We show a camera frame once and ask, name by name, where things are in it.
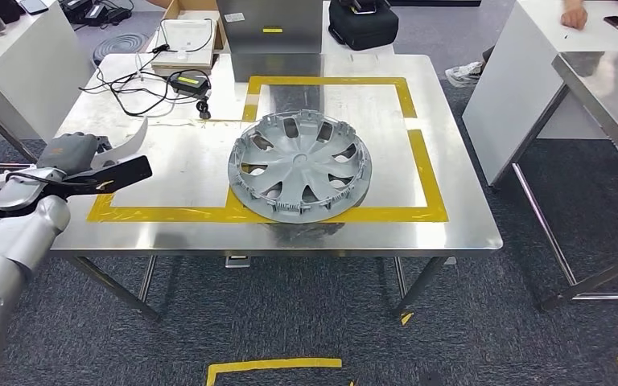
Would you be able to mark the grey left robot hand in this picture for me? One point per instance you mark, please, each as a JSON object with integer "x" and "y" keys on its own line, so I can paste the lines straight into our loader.
{"x": 72, "y": 152}

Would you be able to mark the white curved plastic part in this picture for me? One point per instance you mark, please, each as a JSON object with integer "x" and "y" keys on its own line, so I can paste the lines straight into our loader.
{"x": 128, "y": 141}

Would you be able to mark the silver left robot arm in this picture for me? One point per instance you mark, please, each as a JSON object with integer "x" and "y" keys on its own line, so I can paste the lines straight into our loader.
{"x": 16, "y": 234}

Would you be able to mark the stainless steel workbench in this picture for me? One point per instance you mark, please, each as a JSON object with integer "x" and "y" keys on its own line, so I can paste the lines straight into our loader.
{"x": 447, "y": 160}

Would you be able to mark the black power adapter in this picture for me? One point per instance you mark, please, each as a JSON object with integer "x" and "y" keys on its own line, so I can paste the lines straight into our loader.
{"x": 189, "y": 84}

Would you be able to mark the black power plug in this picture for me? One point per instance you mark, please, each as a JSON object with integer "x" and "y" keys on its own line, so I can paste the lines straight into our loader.
{"x": 204, "y": 109}

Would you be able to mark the black charger bundle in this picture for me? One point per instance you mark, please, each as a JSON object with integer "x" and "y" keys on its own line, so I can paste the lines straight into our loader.
{"x": 95, "y": 11}

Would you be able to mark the white flat device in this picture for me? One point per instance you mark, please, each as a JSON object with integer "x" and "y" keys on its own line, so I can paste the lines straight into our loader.
{"x": 183, "y": 45}

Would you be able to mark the brown cardboard box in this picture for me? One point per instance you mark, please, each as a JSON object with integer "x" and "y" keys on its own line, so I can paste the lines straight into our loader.
{"x": 181, "y": 8}

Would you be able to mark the stainless steel box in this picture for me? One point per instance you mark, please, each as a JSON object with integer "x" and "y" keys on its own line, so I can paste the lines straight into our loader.
{"x": 269, "y": 48}

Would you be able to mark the grey wheel hubcap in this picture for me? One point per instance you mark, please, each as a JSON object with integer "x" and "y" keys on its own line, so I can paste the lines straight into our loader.
{"x": 298, "y": 170}

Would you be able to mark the yellow floor tape square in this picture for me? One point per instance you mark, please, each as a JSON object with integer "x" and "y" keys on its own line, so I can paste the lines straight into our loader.
{"x": 271, "y": 364}

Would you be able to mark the black carry bag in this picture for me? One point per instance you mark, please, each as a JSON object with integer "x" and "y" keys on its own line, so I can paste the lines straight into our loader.
{"x": 362, "y": 26}

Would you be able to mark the small yellow tape mark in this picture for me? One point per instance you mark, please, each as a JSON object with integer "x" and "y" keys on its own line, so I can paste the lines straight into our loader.
{"x": 406, "y": 319}

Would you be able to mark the person's foot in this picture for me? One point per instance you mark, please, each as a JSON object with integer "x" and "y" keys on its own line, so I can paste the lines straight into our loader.
{"x": 463, "y": 74}

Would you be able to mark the person's hand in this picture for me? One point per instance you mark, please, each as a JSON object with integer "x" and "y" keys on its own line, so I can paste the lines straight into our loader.
{"x": 574, "y": 17}

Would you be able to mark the stainless steel table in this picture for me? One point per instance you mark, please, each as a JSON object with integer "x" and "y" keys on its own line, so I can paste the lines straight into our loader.
{"x": 607, "y": 90}

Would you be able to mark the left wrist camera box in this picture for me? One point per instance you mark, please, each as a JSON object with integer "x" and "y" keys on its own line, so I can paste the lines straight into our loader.
{"x": 122, "y": 173}

